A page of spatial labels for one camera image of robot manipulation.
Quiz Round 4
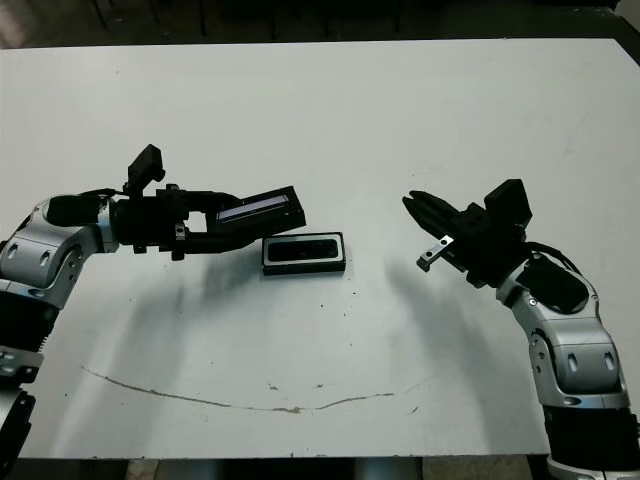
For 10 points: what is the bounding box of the black box base white lining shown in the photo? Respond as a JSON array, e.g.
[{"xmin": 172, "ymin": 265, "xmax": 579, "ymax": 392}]
[{"xmin": 260, "ymin": 230, "xmax": 348, "ymax": 278}]

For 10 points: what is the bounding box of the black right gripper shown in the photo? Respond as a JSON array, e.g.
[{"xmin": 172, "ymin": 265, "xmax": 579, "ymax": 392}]
[{"xmin": 401, "ymin": 189, "xmax": 532, "ymax": 290}]

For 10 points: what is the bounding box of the silver robot left leg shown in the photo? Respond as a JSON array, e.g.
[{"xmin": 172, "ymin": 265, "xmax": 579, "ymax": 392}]
[{"xmin": 159, "ymin": 457, "xmax": 221, "ymax": 480}]

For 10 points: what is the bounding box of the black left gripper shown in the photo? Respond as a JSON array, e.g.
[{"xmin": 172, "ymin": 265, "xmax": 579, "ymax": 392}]
[{"xmin": 115, "ymin": 182, "xmax": 274, "ymax": 262}]

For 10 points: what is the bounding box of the silver robot leg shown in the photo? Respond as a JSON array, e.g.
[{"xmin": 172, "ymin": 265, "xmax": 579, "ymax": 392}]
[
  {"xmin": 357, "ymin": 457, "xmax": 424, "ymax": 480},
  {"xmin": 159, "ymin": 457, "xmax": 221, "ymax": 480}
]

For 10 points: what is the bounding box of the black box lid silver stripe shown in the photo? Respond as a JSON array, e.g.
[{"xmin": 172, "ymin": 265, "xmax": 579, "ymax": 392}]
[{"xmin": 214, "ymin": 185, "xmax": 308, "ymax": 239}]

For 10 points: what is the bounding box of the silver robot right leg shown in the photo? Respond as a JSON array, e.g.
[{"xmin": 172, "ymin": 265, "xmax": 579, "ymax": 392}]
[{"xmin": 357, "ymin": 457, "xmax": 424, "ymax": 480}]

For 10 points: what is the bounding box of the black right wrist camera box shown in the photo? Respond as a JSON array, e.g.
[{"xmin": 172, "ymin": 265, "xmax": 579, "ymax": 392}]
[{"xmin": 482, "ymin": 177, "xmax": 534, "ymax": 232}]

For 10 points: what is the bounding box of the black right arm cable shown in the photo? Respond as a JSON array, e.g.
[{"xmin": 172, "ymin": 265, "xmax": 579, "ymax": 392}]
[{"xmin": 524, "ymin": 240, "xmax": 587, "ymax": 281}]

